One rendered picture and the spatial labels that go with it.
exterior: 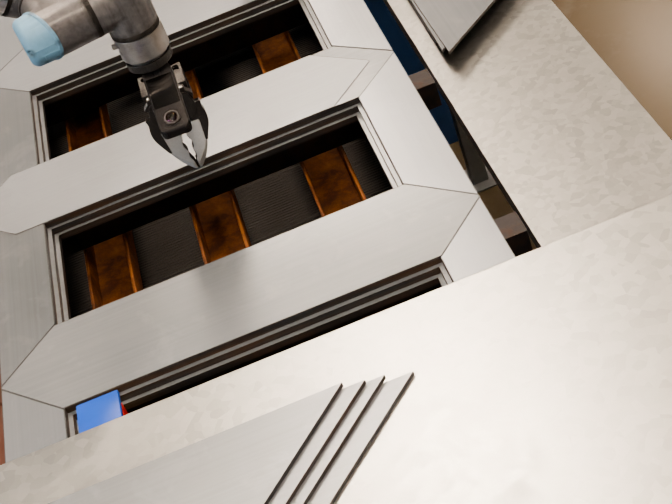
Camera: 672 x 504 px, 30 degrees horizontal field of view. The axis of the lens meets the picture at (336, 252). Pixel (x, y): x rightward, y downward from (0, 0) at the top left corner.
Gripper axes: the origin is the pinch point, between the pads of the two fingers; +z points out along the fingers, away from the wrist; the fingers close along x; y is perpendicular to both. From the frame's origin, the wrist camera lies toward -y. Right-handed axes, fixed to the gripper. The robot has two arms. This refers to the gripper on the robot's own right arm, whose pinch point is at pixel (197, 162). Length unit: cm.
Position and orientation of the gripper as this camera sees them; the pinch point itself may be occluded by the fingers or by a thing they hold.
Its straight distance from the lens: 198.5
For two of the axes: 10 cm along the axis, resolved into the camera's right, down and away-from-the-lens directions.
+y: -2.4, -5.9, 7.7
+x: -9.3, 3.7, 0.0
